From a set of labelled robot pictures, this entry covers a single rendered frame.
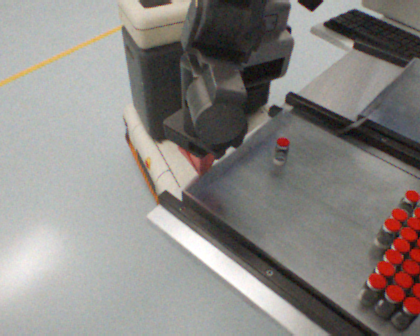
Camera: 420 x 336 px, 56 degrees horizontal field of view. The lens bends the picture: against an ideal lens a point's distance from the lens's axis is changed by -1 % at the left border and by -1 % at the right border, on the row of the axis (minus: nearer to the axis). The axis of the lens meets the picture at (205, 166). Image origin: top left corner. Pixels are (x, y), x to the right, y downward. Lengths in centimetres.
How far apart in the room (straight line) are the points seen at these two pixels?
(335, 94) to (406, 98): 14
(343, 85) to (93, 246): 116
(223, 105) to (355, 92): 50
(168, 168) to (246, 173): 86
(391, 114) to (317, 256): 37
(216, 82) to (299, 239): 27
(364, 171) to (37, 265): 131
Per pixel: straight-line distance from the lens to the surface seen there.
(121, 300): 153
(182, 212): 58
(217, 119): 43
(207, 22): 45
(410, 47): 121
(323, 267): 57
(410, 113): 86
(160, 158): 153
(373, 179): 70
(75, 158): 202
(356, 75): 94
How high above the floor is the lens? 136
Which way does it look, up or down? 46 degrees down
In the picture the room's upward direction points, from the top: straight up
